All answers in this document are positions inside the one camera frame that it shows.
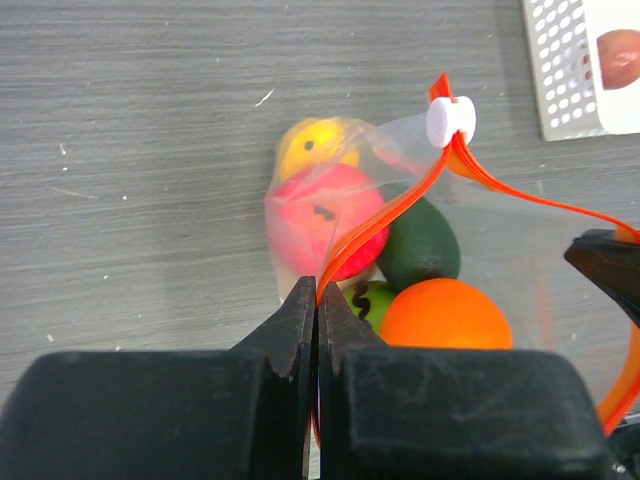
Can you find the yellow toy lemon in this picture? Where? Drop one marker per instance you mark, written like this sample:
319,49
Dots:
314,141

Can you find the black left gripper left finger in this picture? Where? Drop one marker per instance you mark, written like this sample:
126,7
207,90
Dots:
241,413

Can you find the green toy fruit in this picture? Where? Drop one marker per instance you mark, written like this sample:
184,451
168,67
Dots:
369,301

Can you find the red toy apple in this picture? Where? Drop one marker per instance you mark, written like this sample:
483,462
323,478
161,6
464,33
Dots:
309,212

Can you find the white perforated plastic basket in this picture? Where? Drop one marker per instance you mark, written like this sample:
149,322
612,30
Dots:
562,39

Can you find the orange toy fruit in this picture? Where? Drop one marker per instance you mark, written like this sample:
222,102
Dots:
445,313

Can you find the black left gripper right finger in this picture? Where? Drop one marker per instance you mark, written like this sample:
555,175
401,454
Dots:
410,413

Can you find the clear zip bag orange zipper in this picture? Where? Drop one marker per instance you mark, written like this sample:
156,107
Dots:
512,245

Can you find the dark green toy avocado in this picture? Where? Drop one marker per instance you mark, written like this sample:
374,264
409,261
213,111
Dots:
421,246

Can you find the brown toy kiwi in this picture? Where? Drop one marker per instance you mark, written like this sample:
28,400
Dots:
618,52

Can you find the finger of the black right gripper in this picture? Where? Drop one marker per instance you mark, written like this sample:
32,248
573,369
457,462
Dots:
611,265

